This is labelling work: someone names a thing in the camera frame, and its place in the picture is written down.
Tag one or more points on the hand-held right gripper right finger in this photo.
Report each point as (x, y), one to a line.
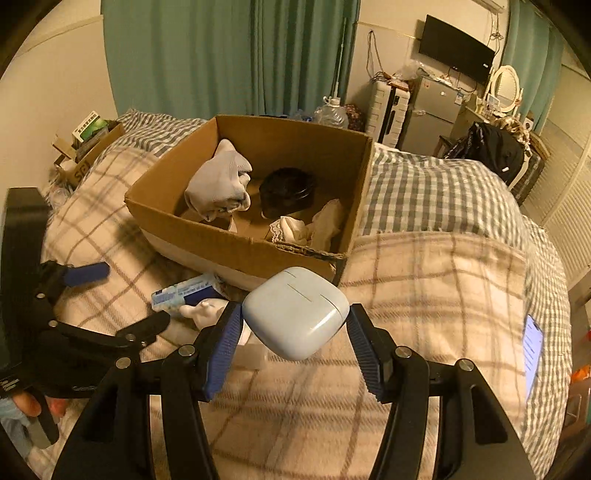
(367, 355)

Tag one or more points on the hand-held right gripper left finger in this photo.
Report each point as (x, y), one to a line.
(222, 353)

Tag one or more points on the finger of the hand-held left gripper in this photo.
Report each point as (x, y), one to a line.
(87, 273)
(150, 327)

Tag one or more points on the light blue earbuds case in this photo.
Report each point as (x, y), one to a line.
(295, 314)

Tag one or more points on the brown cardboard box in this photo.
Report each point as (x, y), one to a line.
(207, 237)

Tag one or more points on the person's left forearm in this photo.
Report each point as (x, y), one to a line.
(11, 429)

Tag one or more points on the person's left hand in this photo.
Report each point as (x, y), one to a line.
(39, 405)

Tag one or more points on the white figurine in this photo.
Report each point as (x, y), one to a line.
(203, 311)

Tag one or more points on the blue and white packet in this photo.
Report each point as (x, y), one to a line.
(184, 293)

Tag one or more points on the beige plaid blanket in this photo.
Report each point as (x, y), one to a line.
(429, 300)

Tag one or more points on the small cardboard box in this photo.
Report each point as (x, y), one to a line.
(85, 161)

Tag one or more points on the beige lace cloth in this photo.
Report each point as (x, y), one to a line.
(318, 226)

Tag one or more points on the green book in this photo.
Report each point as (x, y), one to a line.
(90, 129)

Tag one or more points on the white cloth glove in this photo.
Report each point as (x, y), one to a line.
(217, 177)

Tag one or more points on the smartphone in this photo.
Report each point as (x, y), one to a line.
(533, 355)

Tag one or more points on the grey checked duvet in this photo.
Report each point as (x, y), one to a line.
(429, 194)

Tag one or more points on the black round container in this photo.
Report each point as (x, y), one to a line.
(286, 189)

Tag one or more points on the large clear water bottle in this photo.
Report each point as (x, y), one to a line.
(333, 115)

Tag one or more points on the white suitcase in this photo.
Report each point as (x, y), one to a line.
(385, 113)

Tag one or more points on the black backpack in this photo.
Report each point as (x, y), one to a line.
(496, 147)

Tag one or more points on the wide green curtain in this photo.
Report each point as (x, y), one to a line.
(207, 55)

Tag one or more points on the silver fridge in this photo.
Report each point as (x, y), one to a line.
(436, 108)

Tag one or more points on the metal pole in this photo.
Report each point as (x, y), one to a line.
(342, 60)

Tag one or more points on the white oval mirror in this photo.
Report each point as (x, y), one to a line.
(505, 87)

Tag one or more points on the narrow green curtain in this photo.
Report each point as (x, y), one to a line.
(531, 46)

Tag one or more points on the black wall television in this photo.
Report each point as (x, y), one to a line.
(455, 46)

